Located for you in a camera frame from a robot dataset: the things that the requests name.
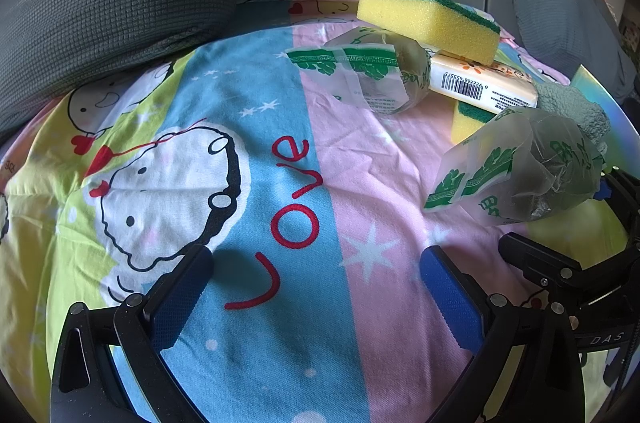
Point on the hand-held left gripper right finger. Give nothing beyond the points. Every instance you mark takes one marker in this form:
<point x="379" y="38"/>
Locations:
<point x="450" y="298"/>

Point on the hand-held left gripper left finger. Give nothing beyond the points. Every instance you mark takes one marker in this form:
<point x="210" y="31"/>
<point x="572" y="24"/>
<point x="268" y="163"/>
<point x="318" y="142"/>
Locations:
<point x="182" y="298"/>

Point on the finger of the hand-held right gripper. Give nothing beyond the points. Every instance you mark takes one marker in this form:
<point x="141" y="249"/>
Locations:
<point x="603" y="190"/>
<point x="540" y="260"/>

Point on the clear plastic bag green print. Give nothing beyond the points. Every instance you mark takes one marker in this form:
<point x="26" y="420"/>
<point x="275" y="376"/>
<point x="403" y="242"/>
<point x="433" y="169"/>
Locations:
<point x="520" y="173"/>
<point x="380" y="73"/>

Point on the grey-green towel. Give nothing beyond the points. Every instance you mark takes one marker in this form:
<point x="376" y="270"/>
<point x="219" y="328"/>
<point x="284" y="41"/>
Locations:
<point x="575" y="108"/>

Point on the yellow sponge with green scourer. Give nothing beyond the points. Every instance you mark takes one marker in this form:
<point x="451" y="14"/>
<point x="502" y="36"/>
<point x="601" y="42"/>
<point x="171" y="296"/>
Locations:
<point x="465" y="123"/>
<point x="425" y="20"/>

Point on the white and orange tissue pack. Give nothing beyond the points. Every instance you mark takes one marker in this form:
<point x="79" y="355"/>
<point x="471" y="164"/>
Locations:
<point x="465" y="78"/>

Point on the cartoon printed blanket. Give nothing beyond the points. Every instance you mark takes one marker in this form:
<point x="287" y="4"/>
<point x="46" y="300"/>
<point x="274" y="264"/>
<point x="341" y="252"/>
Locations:
<point x="280" y="143"/>

